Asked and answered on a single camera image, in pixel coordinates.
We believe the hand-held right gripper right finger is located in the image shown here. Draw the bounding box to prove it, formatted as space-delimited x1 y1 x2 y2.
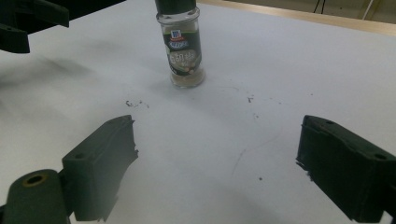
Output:
294 114 396 224

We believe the black hanging wall cable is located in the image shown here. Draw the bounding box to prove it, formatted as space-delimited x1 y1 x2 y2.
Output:
313 0 327 14

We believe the glass spice jar black lid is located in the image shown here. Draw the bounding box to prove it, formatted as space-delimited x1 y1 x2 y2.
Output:
154 0 206 90

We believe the wooden table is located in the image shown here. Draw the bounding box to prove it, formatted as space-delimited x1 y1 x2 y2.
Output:
197 0 396 37

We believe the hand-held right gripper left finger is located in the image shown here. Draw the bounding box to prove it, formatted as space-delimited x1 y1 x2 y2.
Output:
61 114 140 223

